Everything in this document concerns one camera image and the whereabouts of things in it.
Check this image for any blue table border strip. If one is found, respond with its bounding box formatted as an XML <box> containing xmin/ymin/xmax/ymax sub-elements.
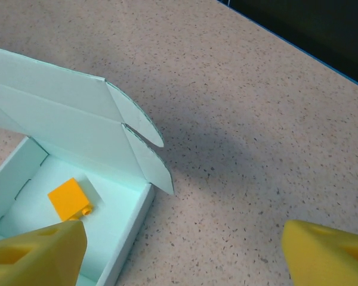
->
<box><xmin>216</xmin><ymin>0</ymin><xmax>358</xmax><ymax>92</ymax></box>

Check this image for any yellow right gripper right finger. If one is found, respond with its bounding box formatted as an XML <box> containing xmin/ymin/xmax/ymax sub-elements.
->
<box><xmin>281</xmin><ymin>219</ymin><xmax>358</xmax><ymax>286</ymax></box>

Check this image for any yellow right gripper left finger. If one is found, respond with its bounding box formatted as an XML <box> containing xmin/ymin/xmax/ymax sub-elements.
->
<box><xmin>0</xmin><ymin>219</ymin><xmax>88</xmax><ymax>286</ymax></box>

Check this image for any orange toy brick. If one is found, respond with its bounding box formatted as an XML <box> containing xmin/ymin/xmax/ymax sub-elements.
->
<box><xmin>47</xmin><ymin>178</ymin><xmax>95</xmax><ymax>223</ymax></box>

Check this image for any light blue paper box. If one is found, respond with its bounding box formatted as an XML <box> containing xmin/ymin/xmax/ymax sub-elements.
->
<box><xmin>0</xmin><ymin>44</ymin><xmax>174</xmax><ymax>286</ymax></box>

